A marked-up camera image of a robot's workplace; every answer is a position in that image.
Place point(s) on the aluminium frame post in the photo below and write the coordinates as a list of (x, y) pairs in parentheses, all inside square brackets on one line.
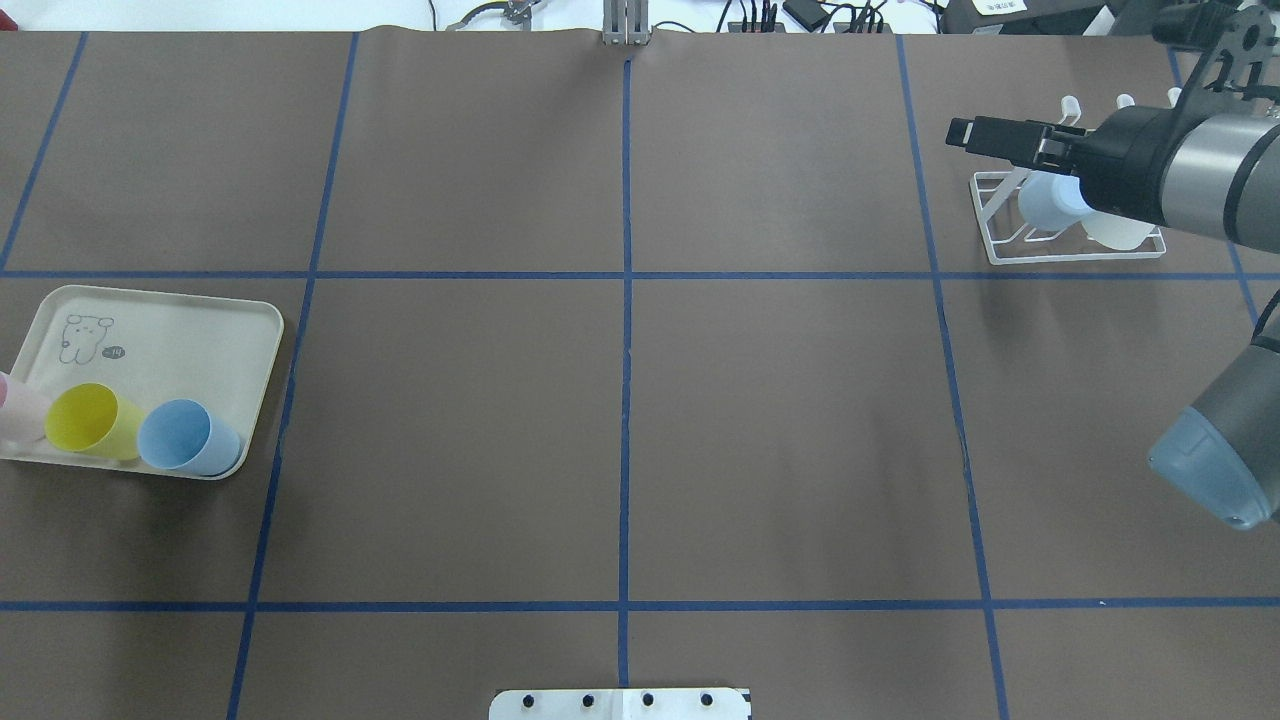
[(626, 23)]

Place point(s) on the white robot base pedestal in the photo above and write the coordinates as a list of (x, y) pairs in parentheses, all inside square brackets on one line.
[(623, 703)]

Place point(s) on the pale green plastic cup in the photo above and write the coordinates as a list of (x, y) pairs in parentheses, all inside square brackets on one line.
[(1114, 232)]

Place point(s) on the blue cup corner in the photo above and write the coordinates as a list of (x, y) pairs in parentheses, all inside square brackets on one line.
[(1051, 202)]

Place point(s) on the yellow plastic cup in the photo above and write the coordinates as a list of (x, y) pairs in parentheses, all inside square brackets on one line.
[(93, 420)]

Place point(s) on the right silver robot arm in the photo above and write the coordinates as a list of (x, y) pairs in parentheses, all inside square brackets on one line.
[(1213, 175)]

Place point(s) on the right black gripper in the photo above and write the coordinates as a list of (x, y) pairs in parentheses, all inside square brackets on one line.
[(1125, 160)]

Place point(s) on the blue cup near base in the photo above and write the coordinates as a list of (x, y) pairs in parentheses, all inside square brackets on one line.
[(182, 435)]

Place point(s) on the white wire cup rack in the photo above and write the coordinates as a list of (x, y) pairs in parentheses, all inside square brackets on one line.
[(1008, 240)]

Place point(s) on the cream plastic tray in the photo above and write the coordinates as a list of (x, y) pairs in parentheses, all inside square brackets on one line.
[(150, 348)]

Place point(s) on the grabber reach tool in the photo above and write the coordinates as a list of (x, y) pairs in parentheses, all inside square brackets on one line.
[(517, 14)]

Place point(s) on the pink plastic cup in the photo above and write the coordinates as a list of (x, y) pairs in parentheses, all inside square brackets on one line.
[(23, 411)]

